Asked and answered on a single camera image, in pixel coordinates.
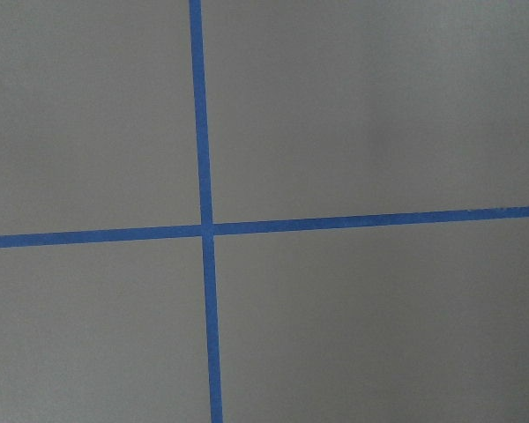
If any horizontal blue tape strip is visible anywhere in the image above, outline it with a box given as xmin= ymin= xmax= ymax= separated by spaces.
xmin=0 ymin=206 xmax=529 ymax=249

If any vertical blue tape strip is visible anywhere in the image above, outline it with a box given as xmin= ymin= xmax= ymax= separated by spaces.
xmin=189 ymin=1 xmax=223 ymax=422

